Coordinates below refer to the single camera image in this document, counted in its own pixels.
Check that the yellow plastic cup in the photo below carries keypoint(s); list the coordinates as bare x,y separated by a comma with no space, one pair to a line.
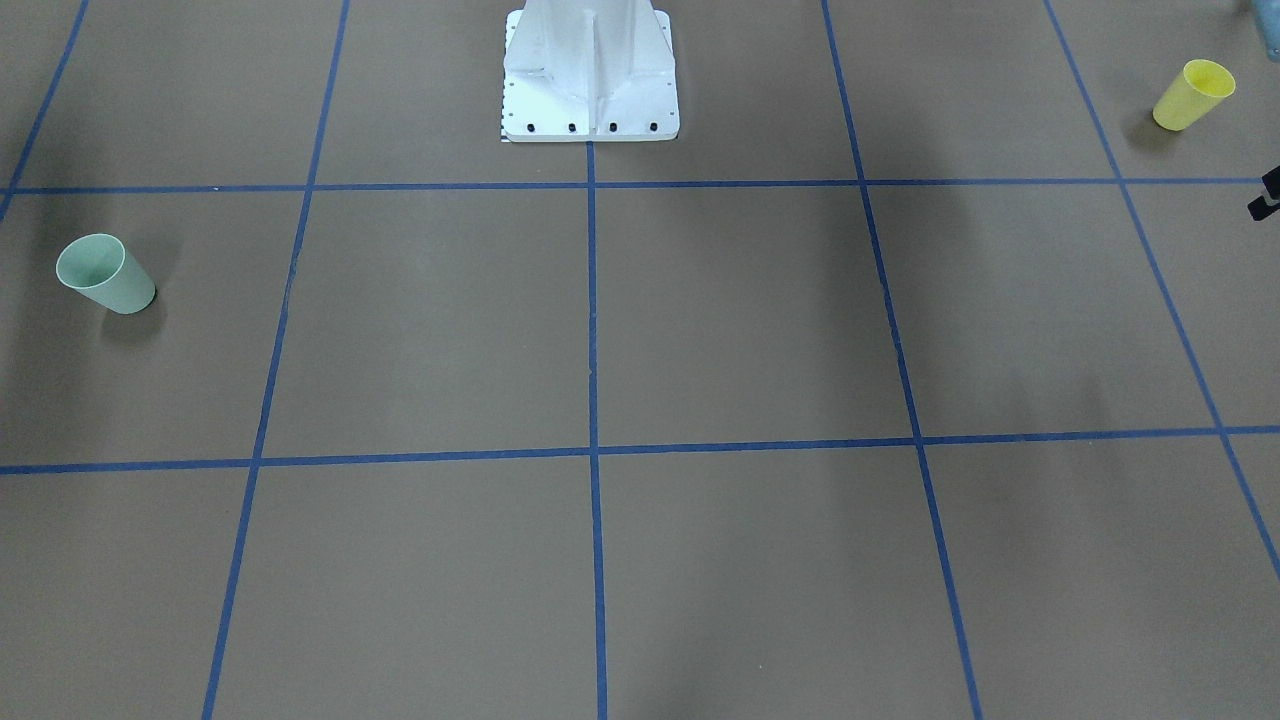
1201,86

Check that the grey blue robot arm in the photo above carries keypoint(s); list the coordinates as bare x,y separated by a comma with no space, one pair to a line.
1265,15

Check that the green plastic cup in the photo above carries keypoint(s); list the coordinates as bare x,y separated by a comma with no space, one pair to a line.
101,268

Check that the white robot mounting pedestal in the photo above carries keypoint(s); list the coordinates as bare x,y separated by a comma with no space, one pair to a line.
589,71

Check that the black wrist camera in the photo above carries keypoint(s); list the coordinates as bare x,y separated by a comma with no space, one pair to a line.
1267,204

